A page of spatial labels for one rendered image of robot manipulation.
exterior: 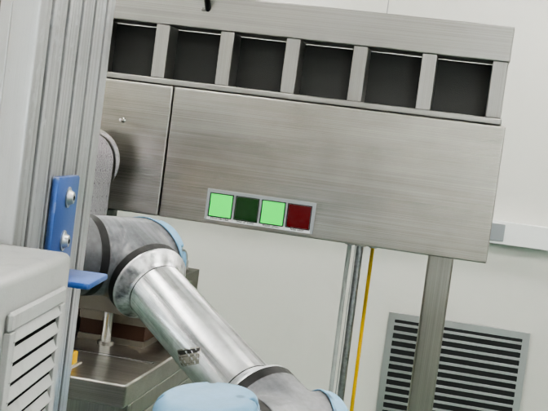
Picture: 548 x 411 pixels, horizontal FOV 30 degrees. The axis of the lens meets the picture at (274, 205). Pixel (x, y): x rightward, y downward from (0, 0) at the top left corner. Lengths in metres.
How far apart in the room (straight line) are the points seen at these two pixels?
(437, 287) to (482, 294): 2.19
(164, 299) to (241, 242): 3.33
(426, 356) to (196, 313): 1.18
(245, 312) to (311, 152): 2.51
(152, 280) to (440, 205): 0.99
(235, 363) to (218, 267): 3.46
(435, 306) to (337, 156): 0.44
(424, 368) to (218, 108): 0.77
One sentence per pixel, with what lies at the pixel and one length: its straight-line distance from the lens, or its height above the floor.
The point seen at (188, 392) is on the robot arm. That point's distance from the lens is 1.16.
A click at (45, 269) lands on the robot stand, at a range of 0.69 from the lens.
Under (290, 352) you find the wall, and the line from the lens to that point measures 4.72.
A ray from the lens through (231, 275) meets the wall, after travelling 4.72.
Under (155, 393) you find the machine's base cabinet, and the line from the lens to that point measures 1.95.
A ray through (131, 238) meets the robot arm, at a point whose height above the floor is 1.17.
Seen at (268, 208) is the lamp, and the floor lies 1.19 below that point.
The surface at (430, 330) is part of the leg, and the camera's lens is 2.44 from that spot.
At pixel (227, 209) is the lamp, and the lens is 2.31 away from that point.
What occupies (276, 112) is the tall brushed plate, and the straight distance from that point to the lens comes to 2.30.
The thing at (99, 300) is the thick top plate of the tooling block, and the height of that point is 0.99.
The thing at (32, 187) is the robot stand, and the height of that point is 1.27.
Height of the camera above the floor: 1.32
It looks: 3 degrees down
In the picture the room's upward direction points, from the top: 7 degrees clockwise
